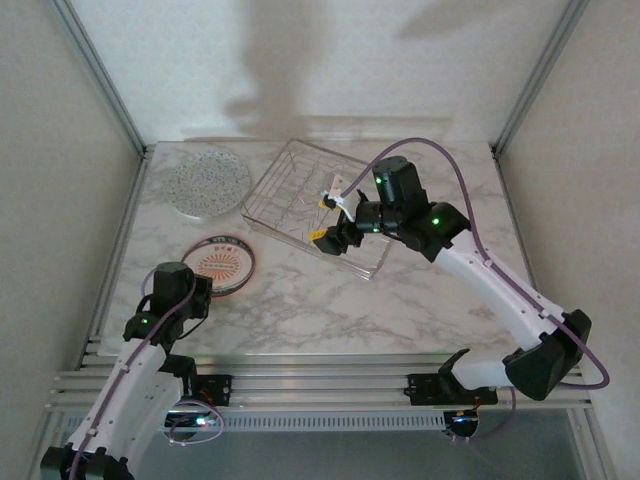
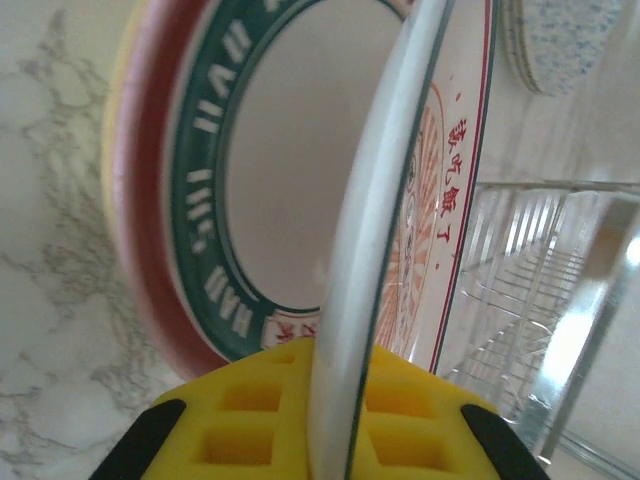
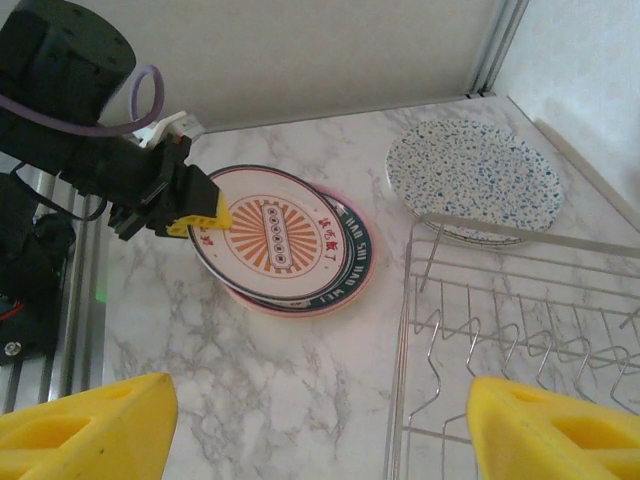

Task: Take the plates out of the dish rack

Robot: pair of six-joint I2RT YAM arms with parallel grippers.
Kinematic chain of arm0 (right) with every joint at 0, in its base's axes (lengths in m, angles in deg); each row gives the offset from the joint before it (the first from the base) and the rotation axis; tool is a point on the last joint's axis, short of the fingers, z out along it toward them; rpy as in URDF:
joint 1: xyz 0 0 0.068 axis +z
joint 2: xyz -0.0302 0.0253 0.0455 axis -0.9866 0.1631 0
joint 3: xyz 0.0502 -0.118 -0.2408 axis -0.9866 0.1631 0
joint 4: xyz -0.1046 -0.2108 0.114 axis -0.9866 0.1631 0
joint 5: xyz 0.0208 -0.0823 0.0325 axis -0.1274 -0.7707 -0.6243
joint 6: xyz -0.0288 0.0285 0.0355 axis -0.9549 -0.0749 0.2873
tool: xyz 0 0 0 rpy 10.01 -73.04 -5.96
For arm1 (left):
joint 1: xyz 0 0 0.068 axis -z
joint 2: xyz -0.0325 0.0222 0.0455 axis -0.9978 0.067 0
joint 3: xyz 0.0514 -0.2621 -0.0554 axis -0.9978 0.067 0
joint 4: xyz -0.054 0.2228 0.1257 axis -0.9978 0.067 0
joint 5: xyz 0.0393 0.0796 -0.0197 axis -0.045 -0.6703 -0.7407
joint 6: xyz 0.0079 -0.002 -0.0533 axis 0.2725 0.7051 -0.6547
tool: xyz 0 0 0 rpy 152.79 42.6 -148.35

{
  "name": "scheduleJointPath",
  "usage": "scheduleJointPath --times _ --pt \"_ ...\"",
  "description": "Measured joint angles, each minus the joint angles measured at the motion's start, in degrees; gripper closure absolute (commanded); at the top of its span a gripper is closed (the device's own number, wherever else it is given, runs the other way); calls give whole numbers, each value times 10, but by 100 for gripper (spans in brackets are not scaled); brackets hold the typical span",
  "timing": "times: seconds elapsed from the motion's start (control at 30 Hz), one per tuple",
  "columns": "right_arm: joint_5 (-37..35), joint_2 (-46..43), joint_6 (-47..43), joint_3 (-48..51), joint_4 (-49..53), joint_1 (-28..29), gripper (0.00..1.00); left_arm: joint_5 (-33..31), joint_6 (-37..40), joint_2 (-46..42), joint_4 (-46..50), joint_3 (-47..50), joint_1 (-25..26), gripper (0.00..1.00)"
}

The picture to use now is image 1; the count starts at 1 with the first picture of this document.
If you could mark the plate with orange sunburst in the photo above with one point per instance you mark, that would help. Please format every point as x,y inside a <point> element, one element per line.
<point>250,272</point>

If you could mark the large speckled plate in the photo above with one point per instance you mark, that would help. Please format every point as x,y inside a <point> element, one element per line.
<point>210,182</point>

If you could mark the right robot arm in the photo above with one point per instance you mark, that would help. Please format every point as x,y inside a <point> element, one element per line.
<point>490,285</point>

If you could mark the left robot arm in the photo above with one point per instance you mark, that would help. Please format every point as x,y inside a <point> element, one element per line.
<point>130,390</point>

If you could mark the lit control board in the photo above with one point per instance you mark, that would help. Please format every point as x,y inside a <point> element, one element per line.
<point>462,425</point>
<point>197,422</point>

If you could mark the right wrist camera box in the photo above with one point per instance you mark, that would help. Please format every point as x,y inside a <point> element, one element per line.
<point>339,180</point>

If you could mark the aluminium table side rail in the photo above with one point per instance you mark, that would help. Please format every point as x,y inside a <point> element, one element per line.
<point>111,280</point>
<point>510,205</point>

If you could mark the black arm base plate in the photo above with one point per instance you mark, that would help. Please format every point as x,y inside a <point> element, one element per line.
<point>220,390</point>
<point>425,390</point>

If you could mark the aluminium mounting rail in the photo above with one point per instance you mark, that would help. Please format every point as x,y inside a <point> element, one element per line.
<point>325,385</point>

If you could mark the aluminium frame post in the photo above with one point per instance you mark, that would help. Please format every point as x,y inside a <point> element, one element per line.
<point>100,75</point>
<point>540,75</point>

